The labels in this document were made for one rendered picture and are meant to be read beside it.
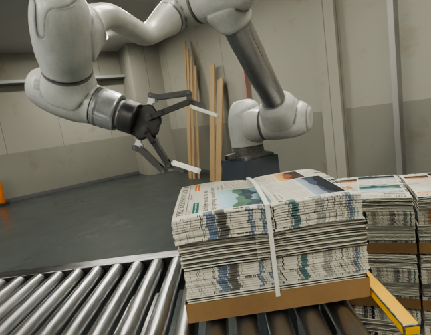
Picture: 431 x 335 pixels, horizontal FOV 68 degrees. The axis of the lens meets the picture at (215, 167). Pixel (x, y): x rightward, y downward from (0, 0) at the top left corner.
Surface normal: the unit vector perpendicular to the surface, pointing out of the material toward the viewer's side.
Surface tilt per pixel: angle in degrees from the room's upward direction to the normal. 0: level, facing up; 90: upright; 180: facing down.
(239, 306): 93
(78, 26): 118
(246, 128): 91
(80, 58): 133
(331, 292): 91
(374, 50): 90
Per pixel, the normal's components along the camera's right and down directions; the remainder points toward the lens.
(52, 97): -0.24, 0.67
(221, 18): -0.20, 0.88
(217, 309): 0.04, 0.20
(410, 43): -0.83, 0.20
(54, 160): 0.54, 0.05
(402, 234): -0.36, 0.20
